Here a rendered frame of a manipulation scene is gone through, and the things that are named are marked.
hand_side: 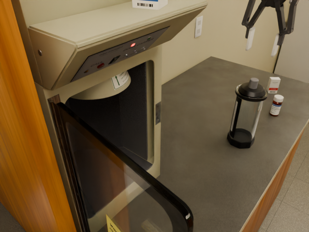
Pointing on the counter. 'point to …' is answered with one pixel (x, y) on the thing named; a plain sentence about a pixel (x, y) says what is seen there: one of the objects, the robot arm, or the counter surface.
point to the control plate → (123, 49)
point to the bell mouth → (105, 88)
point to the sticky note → (111, 226)
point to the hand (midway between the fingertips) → (262, 43)
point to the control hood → (102, 35)
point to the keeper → (157, 113)
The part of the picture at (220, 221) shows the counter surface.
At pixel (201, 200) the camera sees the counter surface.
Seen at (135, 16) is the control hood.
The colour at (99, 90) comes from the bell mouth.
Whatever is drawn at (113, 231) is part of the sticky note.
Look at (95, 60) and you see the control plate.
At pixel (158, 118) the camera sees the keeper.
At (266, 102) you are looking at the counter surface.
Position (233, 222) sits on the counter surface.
